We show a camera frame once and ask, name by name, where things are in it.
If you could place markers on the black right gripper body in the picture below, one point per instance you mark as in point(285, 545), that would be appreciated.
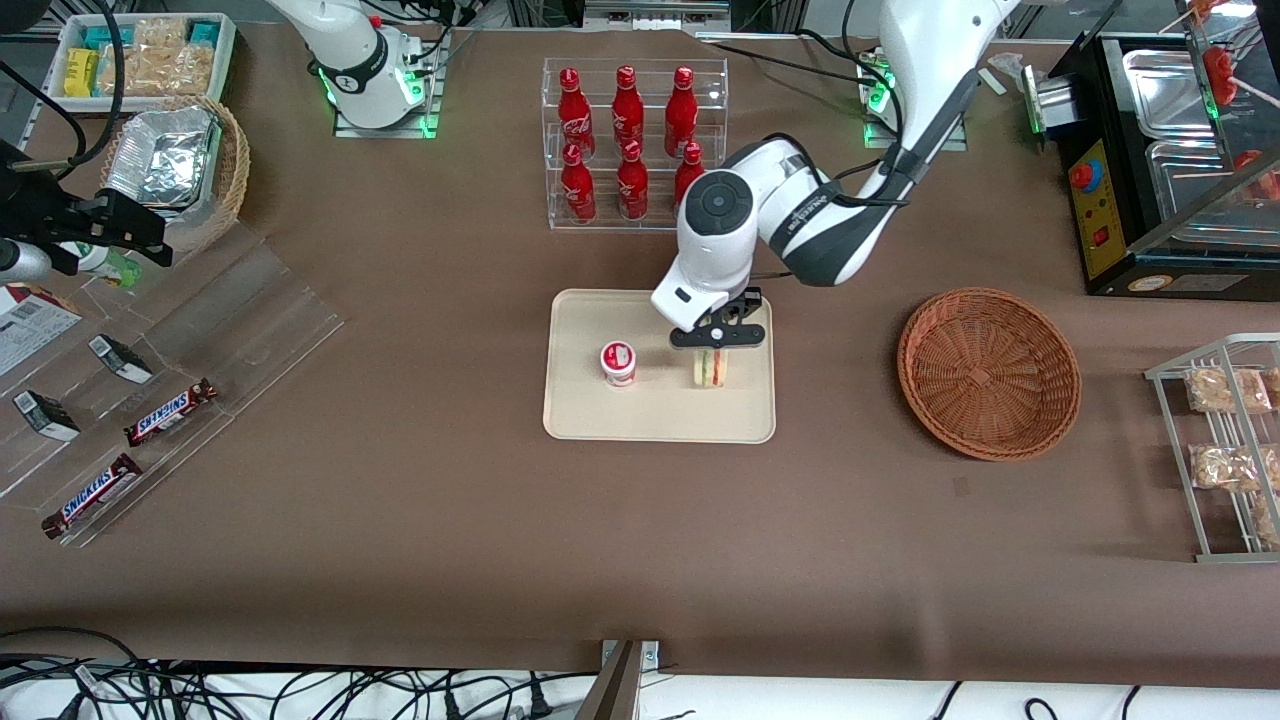
point(52, 213)

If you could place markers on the triangle sandwich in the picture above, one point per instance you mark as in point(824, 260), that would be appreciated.
point(711, 370)

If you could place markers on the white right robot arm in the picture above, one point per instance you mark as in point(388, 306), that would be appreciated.
point(365, 65)

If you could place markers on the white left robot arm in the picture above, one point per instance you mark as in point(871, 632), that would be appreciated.
point(830, 215)

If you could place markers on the deep tan wicker basket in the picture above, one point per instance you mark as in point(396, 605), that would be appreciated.
point(232, 170)

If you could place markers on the cream plastic tray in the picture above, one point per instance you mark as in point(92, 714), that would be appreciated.
point(600, 415)

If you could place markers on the shallow round brown wicker basket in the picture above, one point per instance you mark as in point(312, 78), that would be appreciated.
point(985, 375)

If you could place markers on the white green small bottle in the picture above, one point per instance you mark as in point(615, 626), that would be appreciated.
point(105, 263)

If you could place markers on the silver foil container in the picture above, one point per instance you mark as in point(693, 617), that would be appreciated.
point(160, 158)

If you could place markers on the clear acrylic bottle rack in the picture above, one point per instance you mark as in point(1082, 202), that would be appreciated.
point(650, 225)

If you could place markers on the red white yogurt cup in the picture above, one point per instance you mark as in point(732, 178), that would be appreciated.
point(619, 364)

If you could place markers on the small black white box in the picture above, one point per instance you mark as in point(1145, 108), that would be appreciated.
point(120, 359)
point(46, 415)

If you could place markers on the red white printed box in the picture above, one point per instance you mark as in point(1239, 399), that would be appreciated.
point(30, 325)

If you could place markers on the red cola bottle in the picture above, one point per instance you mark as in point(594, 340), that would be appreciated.
point(573, 112)
point(578, 190)
point(688, 165)
point(632, 188)
point(627, 110)
point(681, 110)

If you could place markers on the clear acrylic display stand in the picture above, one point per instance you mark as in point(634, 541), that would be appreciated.
point(250, 330)

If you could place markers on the clear cracker bag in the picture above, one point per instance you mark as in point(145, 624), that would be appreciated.
point(130, 70)
point(185, 62)

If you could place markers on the yellow snack packet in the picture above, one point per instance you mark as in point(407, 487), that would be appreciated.
point(81, 72)

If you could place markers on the Snickers chocolate bar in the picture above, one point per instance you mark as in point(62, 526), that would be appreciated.
point(168, 413)
point(92, 496)

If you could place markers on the teal snack packet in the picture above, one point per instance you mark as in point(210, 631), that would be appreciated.
point(108, 36)
point(204, 33)

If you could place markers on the white plastic bin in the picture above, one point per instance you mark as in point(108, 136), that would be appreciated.
point(225, 60)

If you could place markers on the clear plastic wrapper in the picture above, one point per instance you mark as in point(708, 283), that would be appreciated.
point(1008, 70)

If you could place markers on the brown table cover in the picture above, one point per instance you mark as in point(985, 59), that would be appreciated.
point(450, 560)

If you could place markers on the black food warmer appliance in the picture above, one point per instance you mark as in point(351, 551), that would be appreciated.
point(1100, 230)

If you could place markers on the steel warmer pan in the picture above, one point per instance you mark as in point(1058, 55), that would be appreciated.
point(1190, 175)
point(1165, 95)

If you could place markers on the bagged brown snack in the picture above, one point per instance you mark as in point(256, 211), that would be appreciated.
point(1268, 520)
point(1230, 468)
point(1228, 390)

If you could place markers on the red sausage skewer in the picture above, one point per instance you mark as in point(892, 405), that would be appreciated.
point(1203, 6)
point(1262, 180)
point(1220, 75)

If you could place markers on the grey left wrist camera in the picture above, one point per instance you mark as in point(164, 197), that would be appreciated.
point(740, 336)

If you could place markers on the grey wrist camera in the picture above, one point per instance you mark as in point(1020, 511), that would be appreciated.
point(740, 336)
point(20, 260)

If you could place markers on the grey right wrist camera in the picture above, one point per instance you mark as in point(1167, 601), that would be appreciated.
point(20, 260)

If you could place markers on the metal table bracket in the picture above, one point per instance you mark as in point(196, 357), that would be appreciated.
point(622, 680)

